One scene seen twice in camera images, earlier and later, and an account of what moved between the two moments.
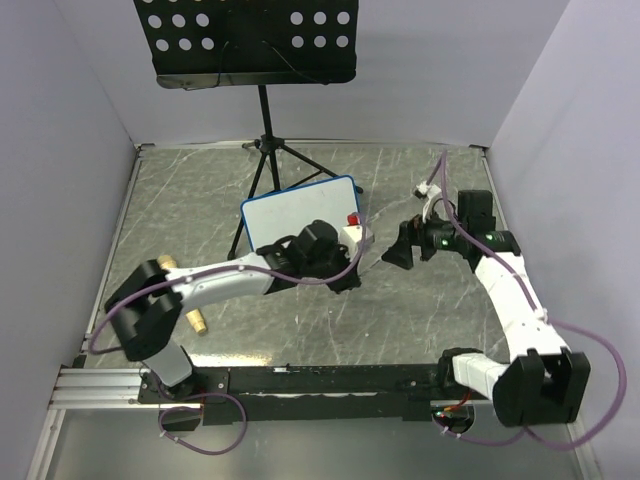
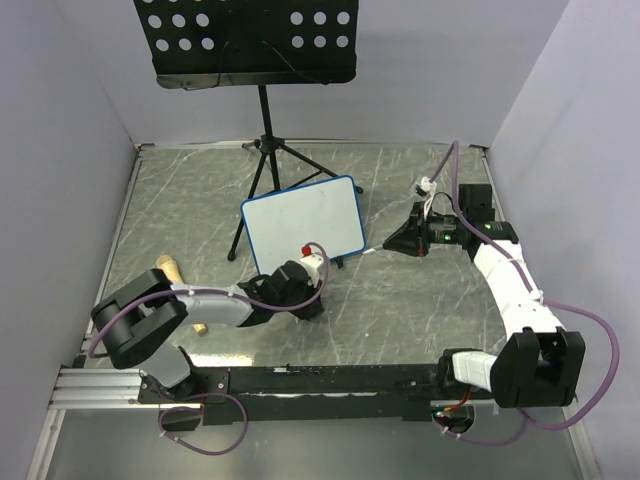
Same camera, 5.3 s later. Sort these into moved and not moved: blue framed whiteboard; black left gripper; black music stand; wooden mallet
Moved: black left gripper
Not moved: blue framed whiteboard; wooden mallet; black music stand
